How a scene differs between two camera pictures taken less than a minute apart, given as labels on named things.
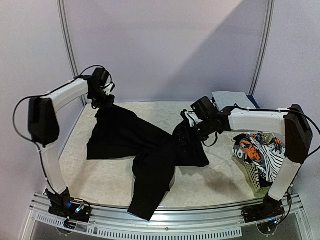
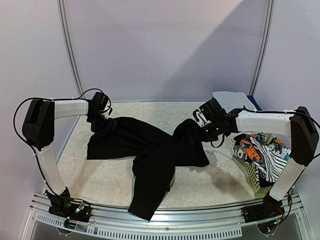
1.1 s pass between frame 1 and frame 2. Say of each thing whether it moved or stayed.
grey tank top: stayed
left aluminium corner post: stayed
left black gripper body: moved
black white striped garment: stayed
